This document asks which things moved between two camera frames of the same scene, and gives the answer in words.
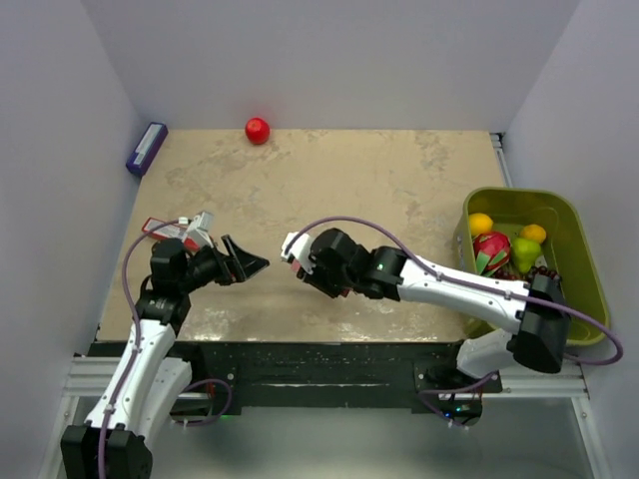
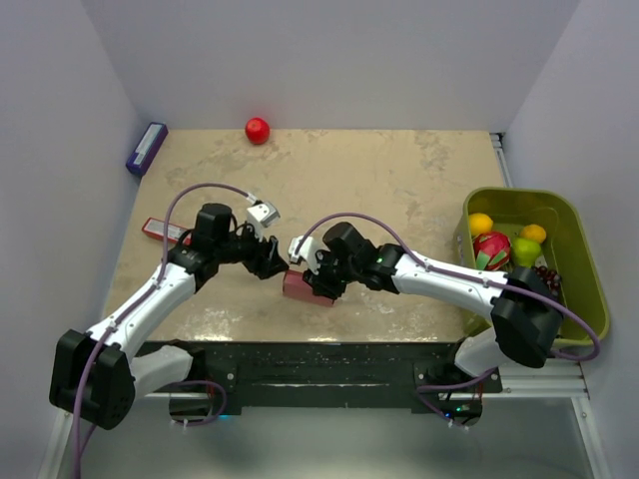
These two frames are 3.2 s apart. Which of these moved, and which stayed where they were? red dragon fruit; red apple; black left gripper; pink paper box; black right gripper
Moved: pink paper box; black left gripper
Stayed: red apple; red dragon fruit; black right gripper
